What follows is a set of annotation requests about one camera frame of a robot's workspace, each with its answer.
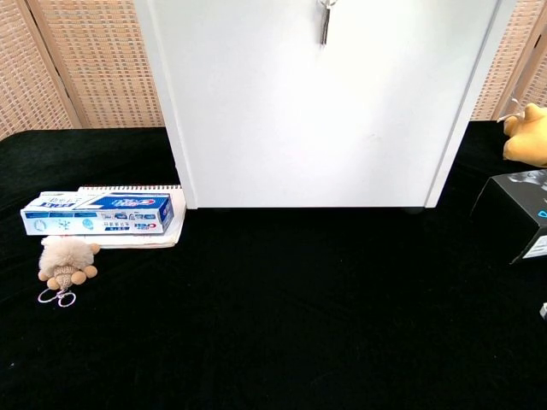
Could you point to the white spiral notebook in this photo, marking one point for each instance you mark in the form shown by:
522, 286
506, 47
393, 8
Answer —
128, 241

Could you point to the black velvet table cloth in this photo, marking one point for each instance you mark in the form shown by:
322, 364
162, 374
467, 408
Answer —
278, 307

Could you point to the black product box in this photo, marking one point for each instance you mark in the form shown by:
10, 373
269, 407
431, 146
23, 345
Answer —
517, 213

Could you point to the yellow plush toy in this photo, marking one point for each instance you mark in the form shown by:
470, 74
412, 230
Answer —
527, 136

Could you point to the blue white toothpaste box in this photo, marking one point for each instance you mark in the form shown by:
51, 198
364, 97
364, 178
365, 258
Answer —
98, 213

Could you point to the woven folding screen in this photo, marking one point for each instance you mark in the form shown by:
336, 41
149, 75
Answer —
513, 64
77, 64

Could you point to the white cabinet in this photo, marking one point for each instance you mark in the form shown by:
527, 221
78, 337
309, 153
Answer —
316, 119

